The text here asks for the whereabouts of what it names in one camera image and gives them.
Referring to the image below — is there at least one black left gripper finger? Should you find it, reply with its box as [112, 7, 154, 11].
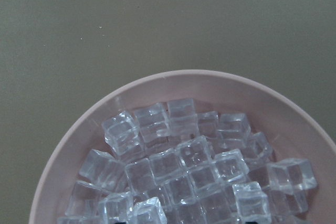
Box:
[244, 221, 258, 224]

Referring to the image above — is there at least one pile of clear ice cubes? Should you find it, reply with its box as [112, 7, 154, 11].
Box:
[57, 98, 318, 223]

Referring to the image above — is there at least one pink bowl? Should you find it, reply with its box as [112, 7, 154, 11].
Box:
[29, 70, 335, 223]

